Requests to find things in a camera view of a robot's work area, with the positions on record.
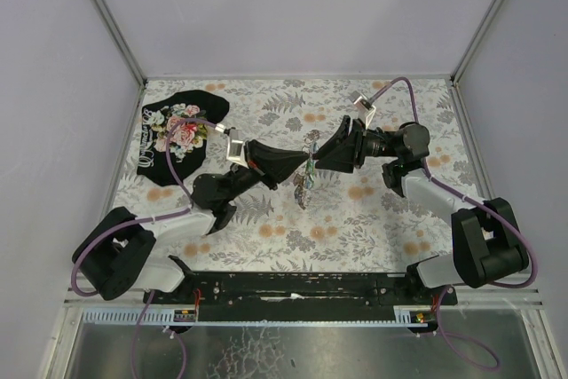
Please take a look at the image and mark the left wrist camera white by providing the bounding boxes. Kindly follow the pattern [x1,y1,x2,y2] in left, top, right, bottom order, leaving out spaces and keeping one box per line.
[215,123,247,167]

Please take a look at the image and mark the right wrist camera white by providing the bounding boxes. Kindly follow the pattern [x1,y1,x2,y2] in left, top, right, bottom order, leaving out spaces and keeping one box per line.
[349,91,376,129]

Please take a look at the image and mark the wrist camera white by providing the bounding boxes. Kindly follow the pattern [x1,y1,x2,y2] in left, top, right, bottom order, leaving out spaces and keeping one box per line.
[215,123,247,167]
[349,91,376,129]

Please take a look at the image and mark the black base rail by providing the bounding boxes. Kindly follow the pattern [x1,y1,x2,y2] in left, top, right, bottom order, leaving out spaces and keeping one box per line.
[144,272,457,315]

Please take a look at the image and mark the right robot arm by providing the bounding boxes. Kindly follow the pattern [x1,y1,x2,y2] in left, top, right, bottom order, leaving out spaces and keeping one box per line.
[314,116,530,288]

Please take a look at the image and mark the white cable duct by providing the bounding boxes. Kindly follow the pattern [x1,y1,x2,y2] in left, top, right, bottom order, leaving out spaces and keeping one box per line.
[83,306,435,328]

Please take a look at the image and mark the black floral cloth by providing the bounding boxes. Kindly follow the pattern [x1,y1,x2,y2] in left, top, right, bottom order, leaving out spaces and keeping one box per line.
[137,90,230,186]

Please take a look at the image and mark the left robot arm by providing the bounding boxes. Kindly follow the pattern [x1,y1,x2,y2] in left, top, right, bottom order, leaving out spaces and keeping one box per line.
[71,140,309,301]

